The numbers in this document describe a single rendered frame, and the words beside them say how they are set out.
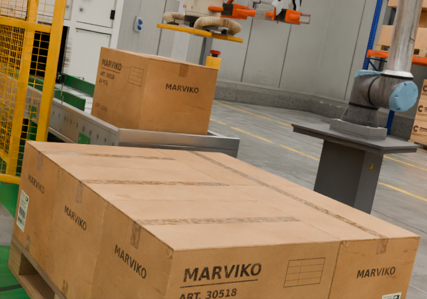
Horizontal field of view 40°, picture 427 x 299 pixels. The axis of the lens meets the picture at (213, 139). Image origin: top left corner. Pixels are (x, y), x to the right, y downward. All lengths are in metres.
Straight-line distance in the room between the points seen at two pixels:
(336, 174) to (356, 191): 0.13
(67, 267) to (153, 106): 1.08
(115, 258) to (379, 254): 0.85
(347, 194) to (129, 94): 1.19
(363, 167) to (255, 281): 1.44
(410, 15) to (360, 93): 0.44
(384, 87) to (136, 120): 1.19
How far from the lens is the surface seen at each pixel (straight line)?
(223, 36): 2.85
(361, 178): 3.02
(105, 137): 2.90
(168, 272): 1.50
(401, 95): 2.89
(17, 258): 2.56
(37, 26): 3.43
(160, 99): 2.90
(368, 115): 3.04
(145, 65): 2.87
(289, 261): 1.74
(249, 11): 2.61
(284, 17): 2.44
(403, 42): 2.92
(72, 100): 3.60
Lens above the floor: 1.03
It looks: 8 degrees down
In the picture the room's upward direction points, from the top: 10 degrees clockwise
